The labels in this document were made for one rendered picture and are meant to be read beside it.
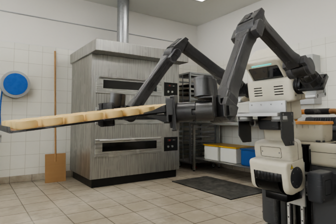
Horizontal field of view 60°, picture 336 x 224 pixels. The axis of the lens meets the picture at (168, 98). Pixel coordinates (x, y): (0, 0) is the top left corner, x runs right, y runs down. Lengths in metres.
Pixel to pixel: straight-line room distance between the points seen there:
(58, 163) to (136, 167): 1.20
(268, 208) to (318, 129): 0.58
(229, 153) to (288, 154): 3.34
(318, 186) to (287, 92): 0.47
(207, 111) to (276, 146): 0.81
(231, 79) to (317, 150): 0.94
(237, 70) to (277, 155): 0.72
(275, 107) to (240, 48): 0.59
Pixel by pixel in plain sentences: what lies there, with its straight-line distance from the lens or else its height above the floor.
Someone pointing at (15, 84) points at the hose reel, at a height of 1.44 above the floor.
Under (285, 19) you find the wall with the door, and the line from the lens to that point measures 5.18.
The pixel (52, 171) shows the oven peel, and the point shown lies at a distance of 4.79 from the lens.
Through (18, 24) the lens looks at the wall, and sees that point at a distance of 5.14.
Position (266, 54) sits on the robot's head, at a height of 1.27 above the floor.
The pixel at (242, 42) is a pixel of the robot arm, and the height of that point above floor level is 1.21.
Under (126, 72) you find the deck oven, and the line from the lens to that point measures 4.38.
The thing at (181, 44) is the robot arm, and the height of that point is 1.31.
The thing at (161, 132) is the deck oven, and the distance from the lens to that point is 4.63.
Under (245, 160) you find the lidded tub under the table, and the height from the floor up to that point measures 0.31.
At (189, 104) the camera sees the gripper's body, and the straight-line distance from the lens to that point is 0.83.
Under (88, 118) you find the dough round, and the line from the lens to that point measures 0.81.
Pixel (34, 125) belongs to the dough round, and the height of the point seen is 0.93.
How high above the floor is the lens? 0.94
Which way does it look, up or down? 4 degrees up
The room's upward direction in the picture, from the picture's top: straight up
